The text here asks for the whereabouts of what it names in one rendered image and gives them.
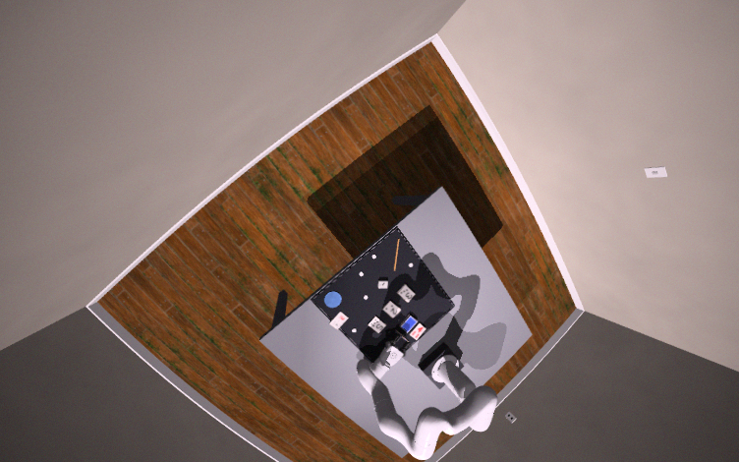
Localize blue playing card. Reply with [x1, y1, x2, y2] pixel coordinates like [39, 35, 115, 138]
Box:
[400, 316, 417, 333]

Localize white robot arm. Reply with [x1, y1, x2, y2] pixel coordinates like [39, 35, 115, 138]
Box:
[357, 355, 497, 460]

